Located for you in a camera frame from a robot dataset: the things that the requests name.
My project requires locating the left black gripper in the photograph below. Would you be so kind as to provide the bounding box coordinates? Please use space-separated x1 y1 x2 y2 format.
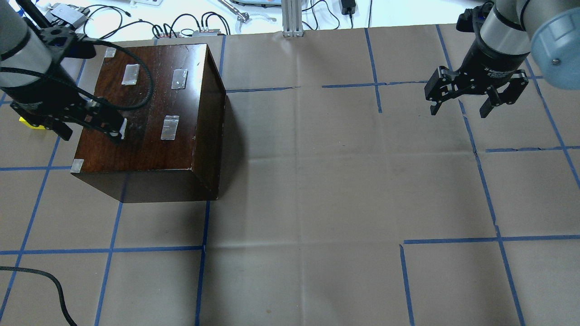
10 86 128 144

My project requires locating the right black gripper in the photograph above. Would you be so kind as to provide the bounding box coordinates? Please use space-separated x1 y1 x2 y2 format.
424 66 530 118

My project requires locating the yellow block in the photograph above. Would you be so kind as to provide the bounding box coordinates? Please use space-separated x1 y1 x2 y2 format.
19 117 47 131

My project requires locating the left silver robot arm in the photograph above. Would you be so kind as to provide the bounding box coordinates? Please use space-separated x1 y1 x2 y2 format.
0 0 126 142

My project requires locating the dark wooden drawer cabinet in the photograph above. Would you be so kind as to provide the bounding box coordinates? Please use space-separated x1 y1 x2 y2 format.
71 43 227 203

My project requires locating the black power adapter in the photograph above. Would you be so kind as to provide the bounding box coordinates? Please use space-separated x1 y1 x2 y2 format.
340 0 357 16

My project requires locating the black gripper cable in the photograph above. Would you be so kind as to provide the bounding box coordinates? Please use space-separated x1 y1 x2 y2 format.
0 38 155 110

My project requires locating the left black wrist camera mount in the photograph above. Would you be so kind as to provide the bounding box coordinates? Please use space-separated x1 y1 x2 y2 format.
36 25 96 60

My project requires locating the aluminium frame post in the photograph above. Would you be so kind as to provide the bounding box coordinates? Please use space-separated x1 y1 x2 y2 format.
281 0 304 38

